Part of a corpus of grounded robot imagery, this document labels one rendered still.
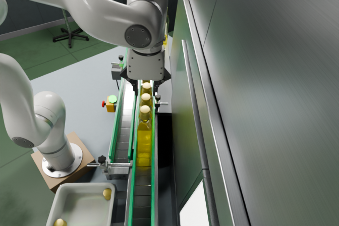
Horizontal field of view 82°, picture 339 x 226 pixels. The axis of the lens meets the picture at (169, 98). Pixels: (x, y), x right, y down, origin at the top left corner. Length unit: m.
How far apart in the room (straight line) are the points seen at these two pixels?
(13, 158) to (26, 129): 1.57
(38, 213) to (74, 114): 0.93
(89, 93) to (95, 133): 0.36
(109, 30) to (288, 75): 0.28
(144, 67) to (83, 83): 1.16
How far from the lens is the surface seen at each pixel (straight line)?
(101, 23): 0.37
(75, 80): 1.68
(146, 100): 0.71
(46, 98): 0.89
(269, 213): 0.29
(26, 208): 2.13
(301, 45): 0.23
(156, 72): 0.53
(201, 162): 0.43
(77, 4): 0.40
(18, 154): 2.38
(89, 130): 1.36
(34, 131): 0.81
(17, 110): 0.79
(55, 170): 1.18
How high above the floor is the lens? 1.87
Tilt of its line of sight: 48 degrees down
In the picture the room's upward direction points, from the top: 9 degrees clockwise
